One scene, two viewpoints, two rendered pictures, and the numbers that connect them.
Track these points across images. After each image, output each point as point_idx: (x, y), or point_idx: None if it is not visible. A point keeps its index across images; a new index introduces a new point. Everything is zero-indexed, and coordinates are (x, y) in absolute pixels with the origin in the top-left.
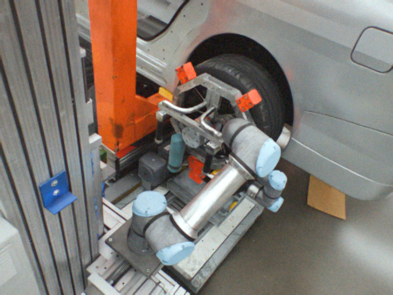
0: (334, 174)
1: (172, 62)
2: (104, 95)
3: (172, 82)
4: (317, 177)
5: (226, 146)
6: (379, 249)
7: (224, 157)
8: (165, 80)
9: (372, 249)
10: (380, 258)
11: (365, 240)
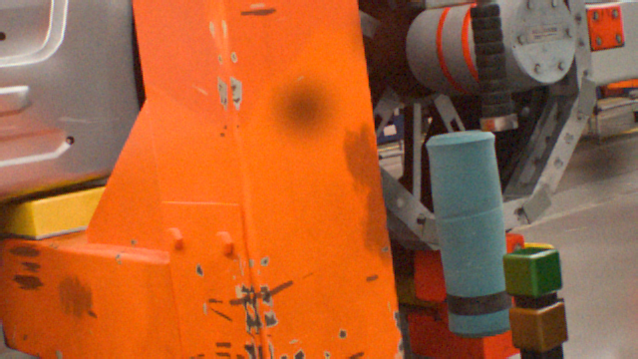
0: (633, 32)
1: (73, 10)
2: (293, 1)
3: (100, 112)
4: (616, 77)
5: (423, 196)
6: (605, 345)
7: (499, 179)
8: (62, 130)
9: (605, 350)
10: (632, 345)
11: (579, 355)
